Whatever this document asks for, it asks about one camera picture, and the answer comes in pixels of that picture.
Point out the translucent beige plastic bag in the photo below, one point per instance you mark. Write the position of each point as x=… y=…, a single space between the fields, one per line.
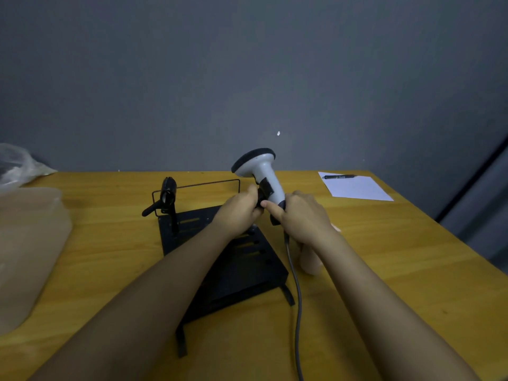
x=27 y=249

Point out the black clamp holder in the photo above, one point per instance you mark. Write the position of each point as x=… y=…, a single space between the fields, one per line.
x=168 y=196

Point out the person's left forearm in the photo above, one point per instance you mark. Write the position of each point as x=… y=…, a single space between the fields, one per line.
x=150 y=309

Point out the clear plastic bag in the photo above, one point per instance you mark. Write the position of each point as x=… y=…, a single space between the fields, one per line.
x=18 y=162

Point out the person's left fingers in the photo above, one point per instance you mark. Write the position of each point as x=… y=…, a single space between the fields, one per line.
x=254 y=200

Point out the person's right thumb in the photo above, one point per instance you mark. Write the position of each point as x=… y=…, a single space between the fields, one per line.
x=273 y=208

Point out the white handheld barcode scanner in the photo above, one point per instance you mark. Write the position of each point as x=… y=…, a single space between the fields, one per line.
x=262 y=166

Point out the person's left hand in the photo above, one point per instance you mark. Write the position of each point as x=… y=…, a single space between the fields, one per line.
x=236 y=214

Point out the white paper sheet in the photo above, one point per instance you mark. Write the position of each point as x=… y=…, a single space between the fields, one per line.
x=357 y=188

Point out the person's right forearm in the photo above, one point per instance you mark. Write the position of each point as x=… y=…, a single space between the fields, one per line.
x=381 y=313

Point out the person's right hand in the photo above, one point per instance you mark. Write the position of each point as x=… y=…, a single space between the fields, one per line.
x=305 y=222

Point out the black metal stand base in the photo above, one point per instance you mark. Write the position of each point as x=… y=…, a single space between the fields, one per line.
x=242 y=273

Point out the black pen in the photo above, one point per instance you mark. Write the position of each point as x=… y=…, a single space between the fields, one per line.
x=339 y=176

